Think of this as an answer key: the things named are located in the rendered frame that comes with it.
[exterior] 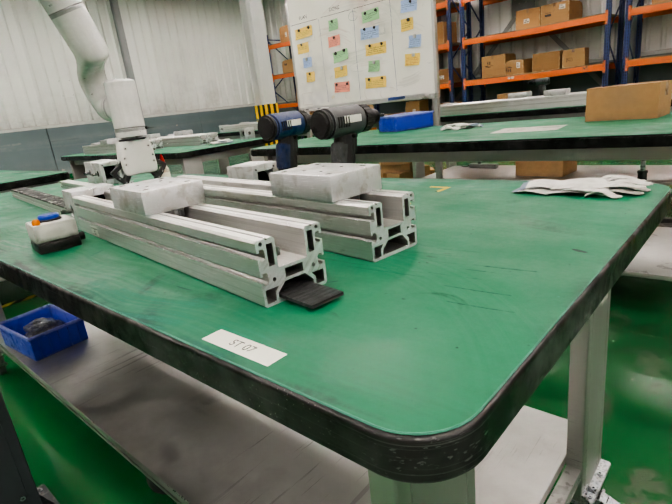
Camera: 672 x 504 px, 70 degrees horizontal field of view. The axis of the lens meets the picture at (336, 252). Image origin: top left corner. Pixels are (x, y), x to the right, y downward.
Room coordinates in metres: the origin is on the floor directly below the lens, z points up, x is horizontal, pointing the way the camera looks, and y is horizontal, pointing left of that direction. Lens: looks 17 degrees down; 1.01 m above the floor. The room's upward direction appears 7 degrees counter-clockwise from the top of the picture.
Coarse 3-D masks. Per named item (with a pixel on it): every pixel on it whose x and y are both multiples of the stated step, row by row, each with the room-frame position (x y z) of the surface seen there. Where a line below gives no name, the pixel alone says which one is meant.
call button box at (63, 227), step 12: (60, 216) 1.02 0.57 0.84; (36, 228) 0.96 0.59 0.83; (48, 228) 0.97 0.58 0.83; (60, 228) 0.98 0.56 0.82; (72, 228) 1.00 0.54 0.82; (36, 240) 0.96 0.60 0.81; (48, 240) 0.97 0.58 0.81; (60, 240) 0.98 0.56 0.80; (72, 240) 0.99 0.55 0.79; (48, 252) 0.96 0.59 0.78
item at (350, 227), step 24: (216, 192) 1.00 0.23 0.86; (240, 192) 0.93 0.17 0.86; (264, 192) 0.88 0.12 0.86; (384, 192) 0.75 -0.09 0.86; (408, 192) 0.72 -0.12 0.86; (288, 216) 0.81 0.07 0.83; (312, 216) 0.76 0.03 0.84; (336, 216) 0.72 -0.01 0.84; (360, 216) 0.69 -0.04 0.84; (384, 216) 0.74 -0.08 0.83; (408, 216) 0.72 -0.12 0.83; (336, 240) 0.72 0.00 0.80; (360, 240) 0.68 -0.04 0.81; (384, 240) 0.68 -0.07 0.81; (408, 240) 0.71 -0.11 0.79
